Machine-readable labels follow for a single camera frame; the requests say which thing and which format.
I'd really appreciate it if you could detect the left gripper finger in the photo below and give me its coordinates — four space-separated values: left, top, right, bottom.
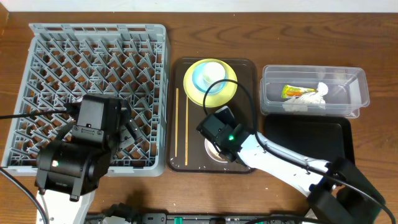
119 132 134 150
126 118 143 140

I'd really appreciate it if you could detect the white bowl with rice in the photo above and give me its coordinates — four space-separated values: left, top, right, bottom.
205 139 227 163

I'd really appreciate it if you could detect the green orange snack wrapper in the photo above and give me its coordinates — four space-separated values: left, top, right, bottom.
281 85 316 99

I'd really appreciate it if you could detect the white napkin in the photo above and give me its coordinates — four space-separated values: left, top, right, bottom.
282 82 328 112

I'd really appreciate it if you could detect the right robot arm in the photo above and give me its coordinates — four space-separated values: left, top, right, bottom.
197 106 386 223

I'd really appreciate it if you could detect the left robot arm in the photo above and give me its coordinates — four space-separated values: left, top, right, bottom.
35 94 137 223

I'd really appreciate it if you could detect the yellow-green plate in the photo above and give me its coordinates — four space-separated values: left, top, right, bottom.
183 58 237 108

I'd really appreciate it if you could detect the dark brown serving tray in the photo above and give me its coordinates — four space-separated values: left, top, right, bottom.
166 58 259 174

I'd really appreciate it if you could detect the right wooden chopstick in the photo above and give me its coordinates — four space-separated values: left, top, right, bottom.
185 96 189 166

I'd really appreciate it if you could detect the wooden chopstick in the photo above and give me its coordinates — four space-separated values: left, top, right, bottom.
185 96 189 166
175 88 179 157

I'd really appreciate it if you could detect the white cup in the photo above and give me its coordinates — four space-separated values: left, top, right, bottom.
203 62 226 88

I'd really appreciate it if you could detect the left wooden chopstick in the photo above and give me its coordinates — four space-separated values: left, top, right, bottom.
175 88 179 157

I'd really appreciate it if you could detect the grey plastic dish rack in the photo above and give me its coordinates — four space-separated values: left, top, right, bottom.
1 24 170 177

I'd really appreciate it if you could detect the black plastic tray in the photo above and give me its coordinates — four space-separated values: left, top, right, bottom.
264 114 355 163

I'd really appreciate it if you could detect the clear plastic bin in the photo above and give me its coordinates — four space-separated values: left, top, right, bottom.
260 65 370 118

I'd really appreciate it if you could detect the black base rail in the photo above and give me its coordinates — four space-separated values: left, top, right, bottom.
85 212 312 224

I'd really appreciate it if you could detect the left black cable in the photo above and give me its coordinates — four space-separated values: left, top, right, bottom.
0 107 77 224

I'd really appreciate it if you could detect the black cable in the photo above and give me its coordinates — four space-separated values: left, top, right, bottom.
202 79 397 224
0 107 77 224

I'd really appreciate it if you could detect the right black cable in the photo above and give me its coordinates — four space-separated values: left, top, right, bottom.
202 79 397 224

